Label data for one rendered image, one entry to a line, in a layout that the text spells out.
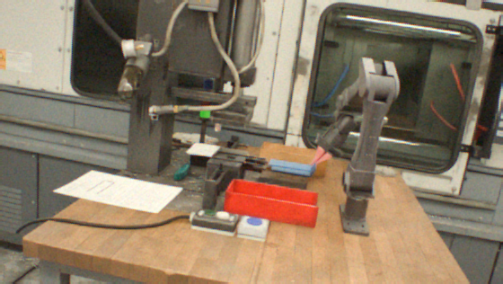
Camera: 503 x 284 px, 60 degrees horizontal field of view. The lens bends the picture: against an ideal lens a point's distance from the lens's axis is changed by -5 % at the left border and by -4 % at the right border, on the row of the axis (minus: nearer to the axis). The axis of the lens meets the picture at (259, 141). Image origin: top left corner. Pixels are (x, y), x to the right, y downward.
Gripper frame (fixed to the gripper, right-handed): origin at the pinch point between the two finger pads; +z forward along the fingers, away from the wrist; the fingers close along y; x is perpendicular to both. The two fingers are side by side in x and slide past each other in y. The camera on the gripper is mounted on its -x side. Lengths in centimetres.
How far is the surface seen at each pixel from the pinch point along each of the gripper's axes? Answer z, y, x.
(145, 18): -7, 69, 16
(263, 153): 10.9, 14.6, -14.1
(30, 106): 77, 120, -58
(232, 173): 13.9, 19.6, 18.5
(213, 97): 0.2, 38.4, 13.0
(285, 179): 9.4, 4.3, 2.2
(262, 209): 11.3, 7.6, 34.3
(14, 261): 158, 83, -57
